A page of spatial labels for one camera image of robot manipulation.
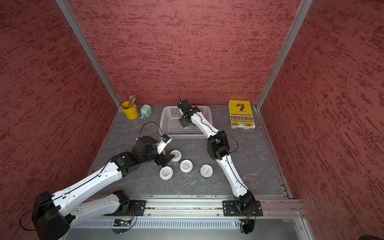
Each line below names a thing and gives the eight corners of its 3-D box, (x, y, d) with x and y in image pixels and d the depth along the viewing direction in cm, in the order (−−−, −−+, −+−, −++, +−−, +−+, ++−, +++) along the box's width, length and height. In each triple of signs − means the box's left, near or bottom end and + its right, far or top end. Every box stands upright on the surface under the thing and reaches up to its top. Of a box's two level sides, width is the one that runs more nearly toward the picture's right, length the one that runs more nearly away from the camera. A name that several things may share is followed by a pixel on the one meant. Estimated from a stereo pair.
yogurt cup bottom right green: (198, 174, 87) (198, 170, 82) (205, 166, 90) (206, 161, 85) (206, 182, 84) (207, 178, 79) (213, 173, 87) (215, 169, 82)
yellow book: (231, 129, 109) (232, 125, 106) (226, 104, 126) (227, 100, 123) (256, 129, 109) (258, 125, 106) (248, 104, 127) (249, 100, 123)
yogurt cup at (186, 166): (179, 173, 87) (178, 168, 82) (183, 162, 91) (182, 158, 86) (190, 176, 86) (190, 172, 80) (194, 166, 90) (194, 161, 85)
